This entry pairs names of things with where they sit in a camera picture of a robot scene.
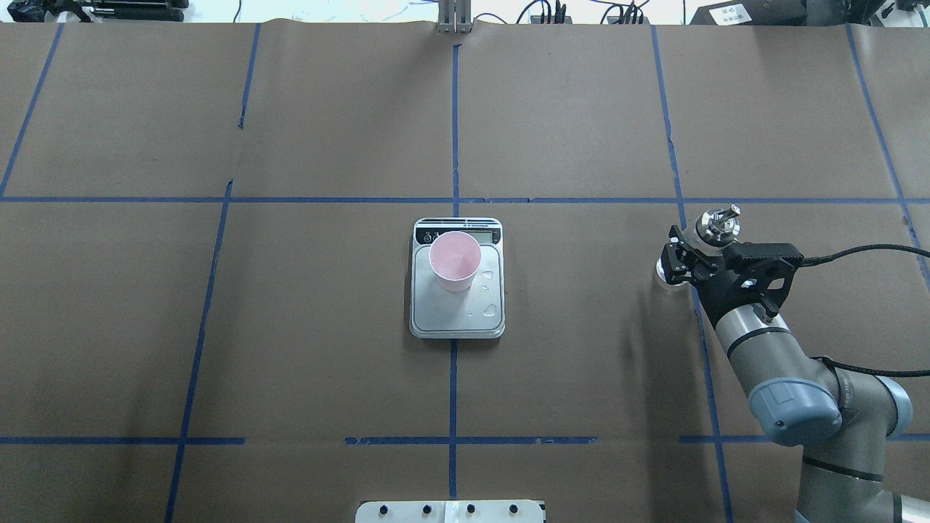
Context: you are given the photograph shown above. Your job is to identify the brown paper table cover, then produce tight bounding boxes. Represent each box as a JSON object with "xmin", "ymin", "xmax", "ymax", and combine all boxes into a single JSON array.
[{"xmin": 2, "ymin": 19, "xmax": 928, "ymax": 522}]

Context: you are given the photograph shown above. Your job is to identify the glass sauce bottle metal spout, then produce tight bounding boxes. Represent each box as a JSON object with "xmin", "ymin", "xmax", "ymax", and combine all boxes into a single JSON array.
[{"xmin": 655, "ymin": 205, "xmax": 741, "ymax": 289}]

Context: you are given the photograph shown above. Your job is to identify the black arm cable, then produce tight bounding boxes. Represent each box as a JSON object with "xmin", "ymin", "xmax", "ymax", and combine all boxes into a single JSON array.
[{"xmin": 799, "ymin": 245, "xmax": 930, "ymax": 377}]

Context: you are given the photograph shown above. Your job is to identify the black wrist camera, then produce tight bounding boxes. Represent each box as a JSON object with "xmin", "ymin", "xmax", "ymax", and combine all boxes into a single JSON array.
[{"xmin": 723, "ymin": 242, "xmax": 804, "ymax": 320}]

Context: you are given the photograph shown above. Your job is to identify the pink plastic cup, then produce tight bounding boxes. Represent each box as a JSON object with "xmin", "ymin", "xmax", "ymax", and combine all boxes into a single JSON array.
[{"xmin": 428, "ymin": 231, "xmax": 482, "ymax": 292}]

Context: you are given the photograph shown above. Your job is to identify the aluminium frame post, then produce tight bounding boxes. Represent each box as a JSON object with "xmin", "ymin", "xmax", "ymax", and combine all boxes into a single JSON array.
[{"xmin": 435, "ymin": 0, "xmax": 474, "ymax": 34}]

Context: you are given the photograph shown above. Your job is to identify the black control box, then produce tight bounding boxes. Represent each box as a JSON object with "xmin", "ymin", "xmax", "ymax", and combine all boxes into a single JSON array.
[{"xmin": 688, "ymin": 1, "xmax": 807, "ymax": 26}]

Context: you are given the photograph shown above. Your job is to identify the silver digital kitchen scale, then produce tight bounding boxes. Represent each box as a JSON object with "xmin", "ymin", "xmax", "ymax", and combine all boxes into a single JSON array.
[{"xmin": 409, "ymin": 217, "xmax": 506, "ymax": 340}]

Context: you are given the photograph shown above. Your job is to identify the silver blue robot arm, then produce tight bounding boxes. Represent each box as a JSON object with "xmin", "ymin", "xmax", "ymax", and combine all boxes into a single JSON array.
[{"xmin": 658, "ymin": 222, "xmax": 928, "ymax": 522}]

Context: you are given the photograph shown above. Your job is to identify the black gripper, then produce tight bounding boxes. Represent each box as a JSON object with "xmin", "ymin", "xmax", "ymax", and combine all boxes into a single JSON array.
[{"xmin": 661, "ymin": 225, "xmax": 761, "ymax": 328}]

